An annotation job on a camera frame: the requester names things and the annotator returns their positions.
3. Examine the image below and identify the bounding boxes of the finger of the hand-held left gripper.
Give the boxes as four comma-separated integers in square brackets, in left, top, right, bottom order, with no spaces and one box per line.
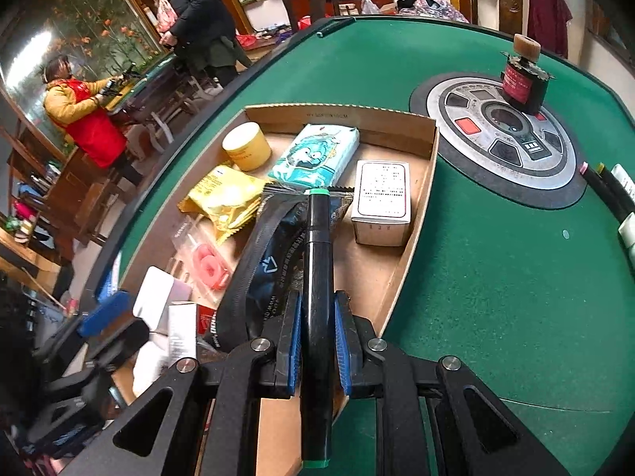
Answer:
[79,290,150,374]
[27,372,125,459]

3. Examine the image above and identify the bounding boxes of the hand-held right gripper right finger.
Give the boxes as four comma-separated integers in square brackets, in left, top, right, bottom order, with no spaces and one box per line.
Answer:
[333,290,569,476]

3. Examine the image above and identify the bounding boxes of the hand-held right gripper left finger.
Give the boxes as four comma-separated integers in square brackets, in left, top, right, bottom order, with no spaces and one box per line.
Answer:
[74,290,304,476]

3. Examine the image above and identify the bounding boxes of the black marker green caps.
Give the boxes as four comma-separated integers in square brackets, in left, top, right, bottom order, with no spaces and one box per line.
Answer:
[300,188,336,470]

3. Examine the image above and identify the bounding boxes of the white carton box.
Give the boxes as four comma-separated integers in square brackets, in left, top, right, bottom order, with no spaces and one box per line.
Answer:
[133,266,193,334]

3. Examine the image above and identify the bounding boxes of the cardboard box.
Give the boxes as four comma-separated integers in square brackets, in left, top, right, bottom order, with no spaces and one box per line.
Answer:
[112,104,440,476]

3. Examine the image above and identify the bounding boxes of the black snack packet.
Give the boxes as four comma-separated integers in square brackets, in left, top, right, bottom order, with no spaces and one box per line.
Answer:
[216,183,355,354]

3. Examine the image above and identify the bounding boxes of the clear packet with red item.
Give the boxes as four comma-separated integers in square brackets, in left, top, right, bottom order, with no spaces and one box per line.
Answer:
[173,217,235,309]

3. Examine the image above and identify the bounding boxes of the white rectangular box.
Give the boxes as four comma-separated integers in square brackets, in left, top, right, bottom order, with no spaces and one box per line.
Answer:
[350,160,413,248]

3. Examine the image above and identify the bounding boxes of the yellow snack packet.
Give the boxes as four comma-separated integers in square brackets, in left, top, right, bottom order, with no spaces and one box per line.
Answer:
[177,165,269,245]

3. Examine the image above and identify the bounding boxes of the teal tissue pack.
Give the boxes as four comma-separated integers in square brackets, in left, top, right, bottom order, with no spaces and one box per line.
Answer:
[268,124,361,190]

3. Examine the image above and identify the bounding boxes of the yellow round can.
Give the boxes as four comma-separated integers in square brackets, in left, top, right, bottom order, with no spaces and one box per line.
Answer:
[221,122,273,172]

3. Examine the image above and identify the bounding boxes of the round table control panel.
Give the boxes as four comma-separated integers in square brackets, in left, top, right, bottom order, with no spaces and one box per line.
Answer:
[409,72,589,210]

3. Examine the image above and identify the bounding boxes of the dark background table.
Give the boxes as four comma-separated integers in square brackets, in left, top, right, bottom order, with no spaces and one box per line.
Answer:
[108,54,200,127]

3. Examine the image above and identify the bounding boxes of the black marker pink cap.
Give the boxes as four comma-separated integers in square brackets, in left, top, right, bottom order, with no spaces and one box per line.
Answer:
[579,161,635,227]

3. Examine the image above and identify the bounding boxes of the white plastic bottle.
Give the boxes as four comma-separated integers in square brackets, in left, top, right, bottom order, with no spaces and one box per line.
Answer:
[610,163,635,200]
[618,211,635,261]

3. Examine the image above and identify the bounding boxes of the black marker yellow caps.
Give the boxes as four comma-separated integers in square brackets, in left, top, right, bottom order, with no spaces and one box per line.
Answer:
[595,162,635,220]

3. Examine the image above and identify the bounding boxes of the black bottle with cork lid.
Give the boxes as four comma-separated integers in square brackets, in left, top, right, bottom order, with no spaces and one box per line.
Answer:
[500,33,552,116]

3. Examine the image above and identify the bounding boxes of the clear plastic bag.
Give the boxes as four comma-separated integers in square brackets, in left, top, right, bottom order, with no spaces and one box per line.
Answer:
[360,0,398,17]

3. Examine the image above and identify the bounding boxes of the floral cloth bag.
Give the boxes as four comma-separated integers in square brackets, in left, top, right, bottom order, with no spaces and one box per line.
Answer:
[396,0,470,24]

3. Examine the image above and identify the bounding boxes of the dark red coat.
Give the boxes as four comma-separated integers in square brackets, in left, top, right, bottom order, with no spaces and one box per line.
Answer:
[526,0,575,59]

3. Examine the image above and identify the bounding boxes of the flower wall painting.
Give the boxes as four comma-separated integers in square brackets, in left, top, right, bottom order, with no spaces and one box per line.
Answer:
[0,0,165,150]

